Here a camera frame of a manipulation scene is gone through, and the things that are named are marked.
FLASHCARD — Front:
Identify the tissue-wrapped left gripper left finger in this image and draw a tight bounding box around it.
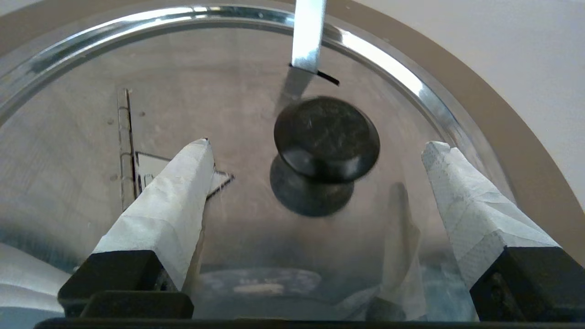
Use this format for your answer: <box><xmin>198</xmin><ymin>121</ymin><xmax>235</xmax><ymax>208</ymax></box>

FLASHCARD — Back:
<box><xmin>58</xmin><ymin>138</ymin><xmax>215</xmax><ymax>318</ymax></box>

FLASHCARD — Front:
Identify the tissue-wrapped left gripper right finger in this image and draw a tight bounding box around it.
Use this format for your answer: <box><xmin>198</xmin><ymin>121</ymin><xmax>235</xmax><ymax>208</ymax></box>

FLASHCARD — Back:
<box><xmin>421</xmin><ymin>141</ymin><xmax>585</xmax><ymax>323</ymax></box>

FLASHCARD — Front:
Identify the metal ladle handle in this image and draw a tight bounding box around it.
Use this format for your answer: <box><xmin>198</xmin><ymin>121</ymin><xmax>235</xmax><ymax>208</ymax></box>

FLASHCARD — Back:
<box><xmin>290</xmin><ymin>0</ymin><xmax>341</xmax><ymax>86</ymax></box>

